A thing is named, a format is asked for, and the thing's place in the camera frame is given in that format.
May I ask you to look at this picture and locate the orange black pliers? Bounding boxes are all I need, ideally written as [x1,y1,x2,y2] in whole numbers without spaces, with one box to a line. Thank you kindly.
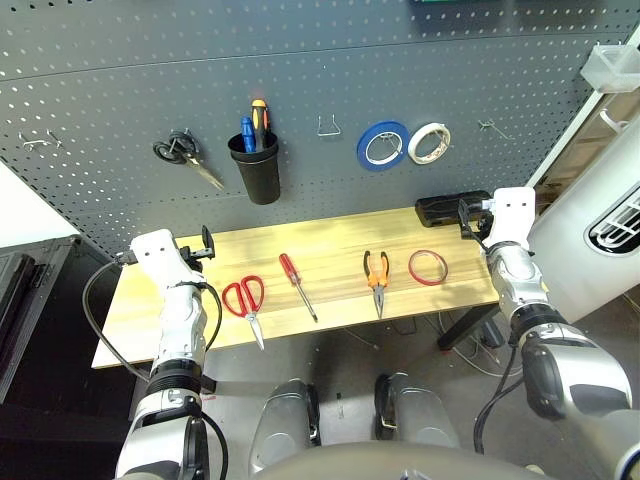
[363,249,391,320]

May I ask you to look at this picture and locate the grey robot torso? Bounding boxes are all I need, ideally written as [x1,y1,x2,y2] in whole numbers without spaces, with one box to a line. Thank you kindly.
[259,442,551,480]

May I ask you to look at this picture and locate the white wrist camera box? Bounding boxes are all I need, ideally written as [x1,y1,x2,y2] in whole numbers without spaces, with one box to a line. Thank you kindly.
[129,228,204,291]
[487,186,536,246]

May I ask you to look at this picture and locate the black tool case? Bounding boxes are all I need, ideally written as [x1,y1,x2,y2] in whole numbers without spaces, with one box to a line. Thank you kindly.
[415,189,494,229]

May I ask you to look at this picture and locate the silver robot leg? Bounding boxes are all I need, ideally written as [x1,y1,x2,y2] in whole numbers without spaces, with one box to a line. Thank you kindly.
[374,372,461,449]
[248,378,321,476]

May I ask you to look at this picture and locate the silver wire pliers holder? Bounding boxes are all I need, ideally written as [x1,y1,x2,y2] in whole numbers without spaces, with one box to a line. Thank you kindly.
[317,113,344,137]

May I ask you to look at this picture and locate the blue tape roll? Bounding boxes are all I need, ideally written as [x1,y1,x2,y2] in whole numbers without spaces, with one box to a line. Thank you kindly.
[356,119,412,172]

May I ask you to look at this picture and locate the white tape roll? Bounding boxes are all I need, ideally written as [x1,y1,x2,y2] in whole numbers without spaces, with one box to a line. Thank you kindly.
[407,122,454,165]

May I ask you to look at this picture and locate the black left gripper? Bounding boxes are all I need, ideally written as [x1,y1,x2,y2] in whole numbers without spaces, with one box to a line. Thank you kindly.
[177,224,218,274]

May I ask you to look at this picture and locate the black power adapter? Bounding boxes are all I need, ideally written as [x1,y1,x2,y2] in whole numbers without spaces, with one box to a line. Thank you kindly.
[477,319,504,349]

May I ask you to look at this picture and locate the red handled scissors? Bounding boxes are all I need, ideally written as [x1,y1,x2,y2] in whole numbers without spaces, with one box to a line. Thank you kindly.
[222,274,266,351]

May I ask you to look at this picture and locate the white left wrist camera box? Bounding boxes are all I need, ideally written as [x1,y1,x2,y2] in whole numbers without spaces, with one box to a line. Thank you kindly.
[129,228,204,291]

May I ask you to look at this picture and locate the blue handled screwdriver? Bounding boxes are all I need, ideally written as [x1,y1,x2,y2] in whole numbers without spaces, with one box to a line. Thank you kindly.
[240,116,257,154]

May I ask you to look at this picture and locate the orange black handled screwdriver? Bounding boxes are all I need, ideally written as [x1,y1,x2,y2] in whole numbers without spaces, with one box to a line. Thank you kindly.
[249,98,271,151]

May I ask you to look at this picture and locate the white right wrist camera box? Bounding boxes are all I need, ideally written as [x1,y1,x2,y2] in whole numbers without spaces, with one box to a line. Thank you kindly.
[487,186,536,246]

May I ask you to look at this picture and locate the dark grey pegboard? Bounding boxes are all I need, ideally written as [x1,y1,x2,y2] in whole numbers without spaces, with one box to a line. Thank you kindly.
[0,0,639,251]

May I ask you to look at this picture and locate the white floor cable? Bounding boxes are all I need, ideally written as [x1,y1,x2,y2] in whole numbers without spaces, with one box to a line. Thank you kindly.
[447,339,516,376]

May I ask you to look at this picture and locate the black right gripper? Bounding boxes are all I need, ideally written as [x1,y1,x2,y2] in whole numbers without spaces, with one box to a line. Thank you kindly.
[457,197,496,243]

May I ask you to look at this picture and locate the red tape roll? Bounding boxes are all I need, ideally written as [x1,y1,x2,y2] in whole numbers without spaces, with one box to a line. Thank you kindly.
[408,249,449,287]

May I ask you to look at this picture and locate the silver left robot leg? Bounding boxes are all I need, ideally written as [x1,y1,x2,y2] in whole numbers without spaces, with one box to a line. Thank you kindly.
[248,378,321,476]

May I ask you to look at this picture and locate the clear plastic bin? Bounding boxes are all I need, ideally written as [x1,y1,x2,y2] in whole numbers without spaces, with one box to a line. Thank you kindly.
[579,44,640,94]

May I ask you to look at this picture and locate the white metal rack post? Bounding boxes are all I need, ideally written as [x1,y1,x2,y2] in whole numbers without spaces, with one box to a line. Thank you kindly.
[527,89,614,189]

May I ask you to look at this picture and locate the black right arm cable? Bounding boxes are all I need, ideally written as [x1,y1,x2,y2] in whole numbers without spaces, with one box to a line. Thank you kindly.
[472,344,526,456]

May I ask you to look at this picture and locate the black plastic cup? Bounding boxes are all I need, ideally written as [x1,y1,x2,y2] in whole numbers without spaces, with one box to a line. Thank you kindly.
[227,130,281,206]

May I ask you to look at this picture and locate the silver double prong hook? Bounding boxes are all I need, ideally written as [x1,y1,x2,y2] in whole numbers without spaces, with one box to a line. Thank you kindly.
[19,130,64,151]
[477,119,514,141]

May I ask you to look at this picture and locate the red handled screwdriver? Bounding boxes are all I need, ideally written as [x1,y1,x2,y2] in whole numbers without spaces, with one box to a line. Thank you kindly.
[278,253,319,324]

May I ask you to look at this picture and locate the silver right robot leg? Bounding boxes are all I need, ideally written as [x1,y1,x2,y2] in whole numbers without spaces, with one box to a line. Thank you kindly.
[374,372,461,449]

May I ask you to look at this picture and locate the black handled scissors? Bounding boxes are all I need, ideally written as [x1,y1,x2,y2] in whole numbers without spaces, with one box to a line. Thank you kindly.
[152,128,225,191]

